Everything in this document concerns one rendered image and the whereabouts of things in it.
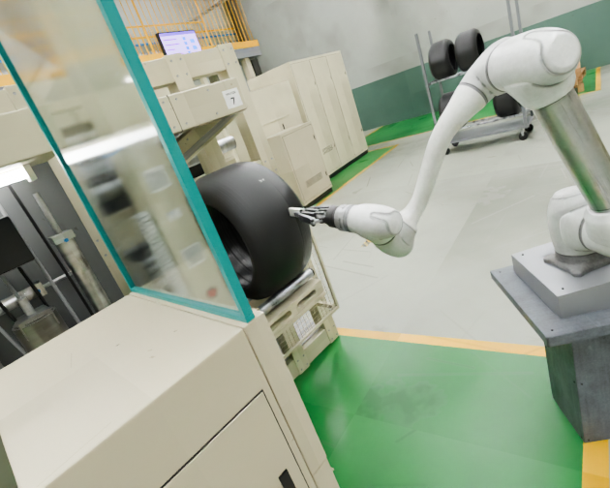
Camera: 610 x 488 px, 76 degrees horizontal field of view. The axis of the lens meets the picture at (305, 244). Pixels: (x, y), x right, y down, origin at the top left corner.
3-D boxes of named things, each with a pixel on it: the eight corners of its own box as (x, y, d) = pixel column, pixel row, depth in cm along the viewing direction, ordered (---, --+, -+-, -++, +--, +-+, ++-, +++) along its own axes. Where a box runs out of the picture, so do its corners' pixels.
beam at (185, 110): (133, 148, 149) (113, 108, 144) (110, 158, 168) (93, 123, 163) (249, 107, 186) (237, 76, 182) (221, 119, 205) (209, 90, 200)
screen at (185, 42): (176, 79, 482) (157, 32, 464) (174, 80, 485) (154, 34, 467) (211, 73, 525) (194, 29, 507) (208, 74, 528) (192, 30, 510)
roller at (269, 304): (259, 322, 151) (255, 313, 149) (253, 320, 154) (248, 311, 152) (316, 276, 172) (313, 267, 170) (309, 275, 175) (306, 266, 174)
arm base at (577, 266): (578, 239, 153) (576, 227, 151) (627, 258, 132) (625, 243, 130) (534, 257, 153) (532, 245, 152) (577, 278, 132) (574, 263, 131)
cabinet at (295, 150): (307, 210, 626) (280, 135, 585) (281, 214, 661) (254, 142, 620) (334, 190, 690) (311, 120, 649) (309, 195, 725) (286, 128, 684)
